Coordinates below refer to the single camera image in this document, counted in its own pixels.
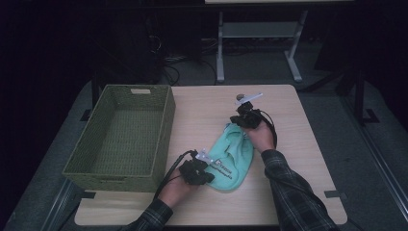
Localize aluminium frame rail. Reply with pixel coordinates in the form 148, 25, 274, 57
40, 178, 83, 231
339, 94, 408, 223

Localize black stand post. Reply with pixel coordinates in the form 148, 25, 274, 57
351, 65, 381, 127

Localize person's left hand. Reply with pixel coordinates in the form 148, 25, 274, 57
158, 174, 200, 210

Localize grey metal stand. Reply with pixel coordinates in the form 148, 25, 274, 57
216, 9, 309, 84

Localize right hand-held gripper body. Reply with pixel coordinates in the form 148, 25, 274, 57
233, 92, 265, 130

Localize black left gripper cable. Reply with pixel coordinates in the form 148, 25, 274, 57
153, 149, 197, 200

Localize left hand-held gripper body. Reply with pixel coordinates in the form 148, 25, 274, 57
178, 147, 216, 187

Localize person's right hand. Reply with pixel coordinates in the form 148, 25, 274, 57
243, 119, 277, 154

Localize green woven basket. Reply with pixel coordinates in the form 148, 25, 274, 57
62, 84, 177, 193

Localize teal baby bib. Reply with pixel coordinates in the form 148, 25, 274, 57
204, 122, 255, 193

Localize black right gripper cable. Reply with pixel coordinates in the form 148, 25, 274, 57
255, 109, 279, 149

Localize grey tape strip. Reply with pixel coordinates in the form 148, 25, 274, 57
323, 190, 348, 202

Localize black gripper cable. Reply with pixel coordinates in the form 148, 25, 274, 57
255, 109, 279, 149
153, 149, 197, 200

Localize tangle of black floor cables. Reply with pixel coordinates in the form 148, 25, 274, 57
145, 34, 219, 87

